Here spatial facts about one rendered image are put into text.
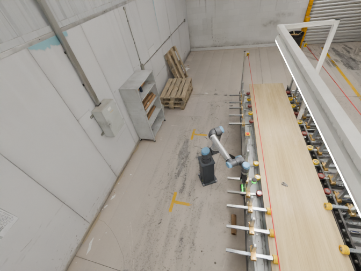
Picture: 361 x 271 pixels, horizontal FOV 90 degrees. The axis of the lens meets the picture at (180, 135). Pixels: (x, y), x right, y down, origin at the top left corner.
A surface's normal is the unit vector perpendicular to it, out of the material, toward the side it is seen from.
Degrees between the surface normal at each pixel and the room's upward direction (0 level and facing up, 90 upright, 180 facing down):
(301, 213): 0
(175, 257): 0
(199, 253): 0
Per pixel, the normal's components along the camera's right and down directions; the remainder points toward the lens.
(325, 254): -0.14, -0.72
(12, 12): 0.96, 0.07
